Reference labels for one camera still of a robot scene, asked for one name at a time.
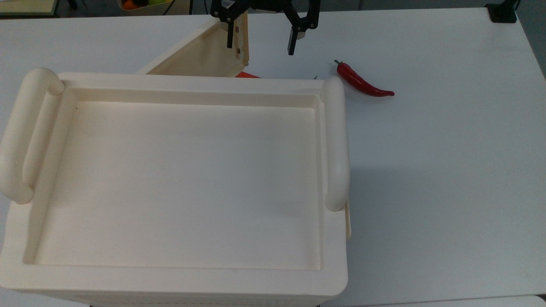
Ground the black table clamp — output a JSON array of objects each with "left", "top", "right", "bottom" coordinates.
[{"left": 485, "top": 0, "right": 521, "bottom": 23}]

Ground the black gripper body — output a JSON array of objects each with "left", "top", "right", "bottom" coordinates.
[{"left": 251, "top": 0, "right": 292, "bottom": 12}]

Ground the cream plastic cabinet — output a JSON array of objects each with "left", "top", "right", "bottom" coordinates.
[{"left": 0, "top": 72, "right": 352, "bottom": 307}]

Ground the cream pulled-out drawer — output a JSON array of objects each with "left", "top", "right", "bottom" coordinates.
[{"left": 136, "top": 12, "right": 250, "bottom": 78}]

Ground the fruit basket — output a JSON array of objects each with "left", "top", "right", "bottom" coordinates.
[{"left": 118, "top": 0, "right": 174, "bottom": 12}]

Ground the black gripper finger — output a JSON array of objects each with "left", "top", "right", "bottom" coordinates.
[
  {"left": 211, "top": 0, "right": 252, "bottom": 49},
  {"left": 279, "top": 0, "right": 321, "bottom": 56}
]

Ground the cream cabinet handle bar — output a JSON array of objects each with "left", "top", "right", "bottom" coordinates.
[
  {"left": 320, "top": 76, "right": 351, "bottom": 212},
  {"left": 0, "top": 67, "right": 65, "bottom": 205}
]

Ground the wooden side table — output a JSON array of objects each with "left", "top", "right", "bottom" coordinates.
[{"left": 0, "top": 0, "right": 59, "bottom": 17}]

